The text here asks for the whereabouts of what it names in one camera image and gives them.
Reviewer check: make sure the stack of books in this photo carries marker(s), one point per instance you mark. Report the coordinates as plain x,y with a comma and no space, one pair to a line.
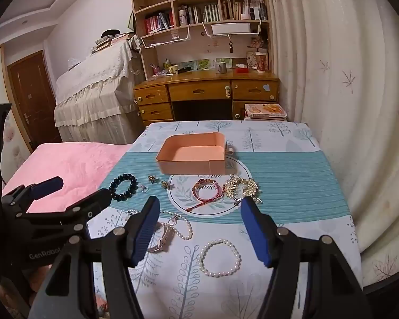
108,40

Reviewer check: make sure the small gold earring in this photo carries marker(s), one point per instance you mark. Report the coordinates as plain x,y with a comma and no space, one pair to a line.
166,184
152,178

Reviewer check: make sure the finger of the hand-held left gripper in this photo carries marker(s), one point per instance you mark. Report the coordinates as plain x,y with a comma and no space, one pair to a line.
86,206
46,186

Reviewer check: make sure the pink plastic tray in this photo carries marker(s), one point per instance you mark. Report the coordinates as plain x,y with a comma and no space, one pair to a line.
189,167

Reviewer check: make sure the red box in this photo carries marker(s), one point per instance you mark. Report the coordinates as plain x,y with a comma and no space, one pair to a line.
242,71

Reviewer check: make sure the gold leaf hair comb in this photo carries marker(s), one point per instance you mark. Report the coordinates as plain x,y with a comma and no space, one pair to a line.
231,189

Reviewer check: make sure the grey mug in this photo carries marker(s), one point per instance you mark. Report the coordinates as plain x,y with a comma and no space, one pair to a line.
221,68

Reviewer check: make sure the row of shelf books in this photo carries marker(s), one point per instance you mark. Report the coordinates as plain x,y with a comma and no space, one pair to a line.
232,10

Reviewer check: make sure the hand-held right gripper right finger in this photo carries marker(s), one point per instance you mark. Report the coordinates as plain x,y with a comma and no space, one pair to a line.
256,236

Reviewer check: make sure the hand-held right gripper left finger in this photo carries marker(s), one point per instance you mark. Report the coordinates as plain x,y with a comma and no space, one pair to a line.
143,232

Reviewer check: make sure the row of red books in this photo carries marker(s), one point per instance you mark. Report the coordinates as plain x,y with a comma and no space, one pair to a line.
158,21

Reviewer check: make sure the pink blanket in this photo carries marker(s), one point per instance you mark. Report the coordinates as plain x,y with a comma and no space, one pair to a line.
76,166

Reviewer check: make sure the white lace cover cloth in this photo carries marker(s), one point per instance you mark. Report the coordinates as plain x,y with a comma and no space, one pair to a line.
93,96

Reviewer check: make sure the wooden desk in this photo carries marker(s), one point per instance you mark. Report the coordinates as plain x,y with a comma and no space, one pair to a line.
199,89

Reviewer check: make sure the tree print tablecloth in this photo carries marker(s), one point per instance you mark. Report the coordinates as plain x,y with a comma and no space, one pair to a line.
286,179

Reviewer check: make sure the leaf print curtain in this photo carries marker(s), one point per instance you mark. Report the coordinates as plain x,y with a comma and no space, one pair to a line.
345,106

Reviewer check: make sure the stack of magazines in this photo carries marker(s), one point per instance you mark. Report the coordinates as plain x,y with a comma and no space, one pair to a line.
265,111

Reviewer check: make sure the brown wooden door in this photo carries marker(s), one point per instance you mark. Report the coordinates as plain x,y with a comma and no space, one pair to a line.
33,99

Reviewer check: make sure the white hanging basket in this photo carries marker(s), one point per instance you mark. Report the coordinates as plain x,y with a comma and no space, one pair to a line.
231,28

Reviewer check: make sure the printed paper cup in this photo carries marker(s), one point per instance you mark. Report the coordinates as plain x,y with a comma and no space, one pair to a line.
261,63

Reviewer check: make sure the yellow mug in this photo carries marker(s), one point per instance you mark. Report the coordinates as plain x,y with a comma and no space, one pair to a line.
173,69

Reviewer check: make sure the floral cloth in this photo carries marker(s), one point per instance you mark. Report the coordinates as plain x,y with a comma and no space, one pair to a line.
15,146

